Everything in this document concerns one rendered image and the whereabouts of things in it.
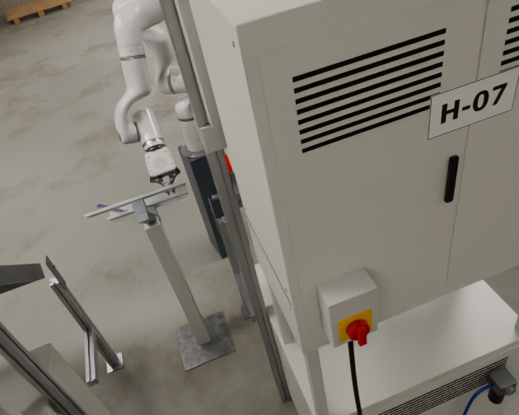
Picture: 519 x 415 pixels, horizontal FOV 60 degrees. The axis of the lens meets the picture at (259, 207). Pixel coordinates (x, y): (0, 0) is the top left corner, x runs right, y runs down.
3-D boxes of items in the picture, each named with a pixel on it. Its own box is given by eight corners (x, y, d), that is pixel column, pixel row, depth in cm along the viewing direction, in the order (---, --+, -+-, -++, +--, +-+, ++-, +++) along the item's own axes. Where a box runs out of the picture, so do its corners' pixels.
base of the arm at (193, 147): (175, 146, 231) (164, 114, 219) (209, 132, 236) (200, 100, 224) (189, 163, 217) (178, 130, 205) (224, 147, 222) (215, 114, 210)
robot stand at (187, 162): (210, 241, 276) (177, 146, 231) (236, 228, 281) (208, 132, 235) (222, 259, 263) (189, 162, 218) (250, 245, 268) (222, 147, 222)
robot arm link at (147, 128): (141, 141, 165) (165, 136, 169) (129, 109, 167) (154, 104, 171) (139, 151, 173) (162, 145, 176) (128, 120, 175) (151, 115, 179)
